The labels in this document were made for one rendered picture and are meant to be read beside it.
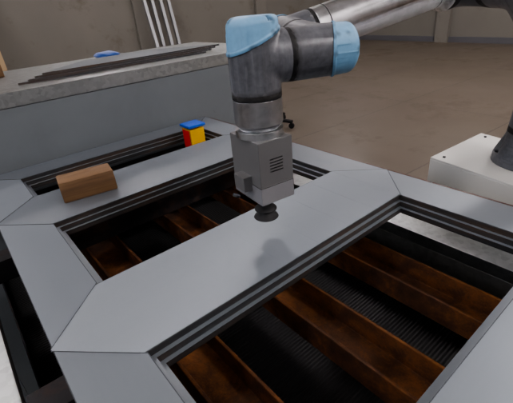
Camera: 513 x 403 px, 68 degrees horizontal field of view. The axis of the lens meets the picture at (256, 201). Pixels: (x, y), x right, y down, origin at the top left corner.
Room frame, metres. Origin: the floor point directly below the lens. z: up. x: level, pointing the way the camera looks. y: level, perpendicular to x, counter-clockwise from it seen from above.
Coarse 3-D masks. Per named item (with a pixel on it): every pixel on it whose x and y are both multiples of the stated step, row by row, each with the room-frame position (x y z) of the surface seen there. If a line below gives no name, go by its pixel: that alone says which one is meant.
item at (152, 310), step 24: (144, 264) 0.51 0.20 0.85; (120, 288) 0.46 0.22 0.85; (144, 288) 0.45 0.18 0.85; (168, 288) 0.45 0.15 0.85; (120, 312) 0.41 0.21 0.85; (144, 312) 0.40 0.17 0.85; (168, 312) 0.40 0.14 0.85; (192, 312) 0.39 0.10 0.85; (144, 336) 0.36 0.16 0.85; (168, 336) 0.35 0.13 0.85
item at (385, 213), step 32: (96, 160) 1.07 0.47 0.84; (32, 192) 0.88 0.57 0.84; (160, 192) 0.82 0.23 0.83; (64, 224) 0.70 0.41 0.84; (96, 224) 0.72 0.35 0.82; (352, 224) 0.58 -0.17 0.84; (448, 224) 0.58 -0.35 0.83; (480, 224) 0.55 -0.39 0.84; (320, 256) 0.52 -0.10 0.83; (256, 288) 0.44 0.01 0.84; (512, 288) 0.40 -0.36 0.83; (224, 320) 0.39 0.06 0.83; (160, 352) 0.34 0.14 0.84
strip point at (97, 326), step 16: (96, 288) 0.46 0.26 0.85; (96, 304) 0.43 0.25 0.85; (80, 320) 0.40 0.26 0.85; (96, 320) 0.39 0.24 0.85; (112, 320) 0.39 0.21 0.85; (64, 336) 0.37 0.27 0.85; (80, 336) 0.37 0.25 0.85; (96, 336) 0.37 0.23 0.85; (112, 336) 0.36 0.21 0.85; (128, 336) 0.36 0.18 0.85; (128, 352) 0.33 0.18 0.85; (144, 352) 0.33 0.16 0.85
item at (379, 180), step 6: (342, 174) 0.79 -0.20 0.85; (348, 174) 0.79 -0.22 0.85; (354, 174) 0.79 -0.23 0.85; (360, 174) 0.78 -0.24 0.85; (366, 174) 0.78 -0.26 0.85; (372, 174) 0.78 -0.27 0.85; (378, 174) 0.77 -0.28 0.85; (360, 180) 0.75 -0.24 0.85; (366, 180) 0.75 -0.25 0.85; (372, 180) 0.75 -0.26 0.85; (378, 180) 0.75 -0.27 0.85; (384, 180) 0.74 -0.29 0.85; (390, 180) 0.74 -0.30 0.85; (378, 186) 0.72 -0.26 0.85; (384, 186) 0.71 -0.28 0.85; (390, 186) 0.71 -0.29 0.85; (396, 192) 0.68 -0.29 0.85
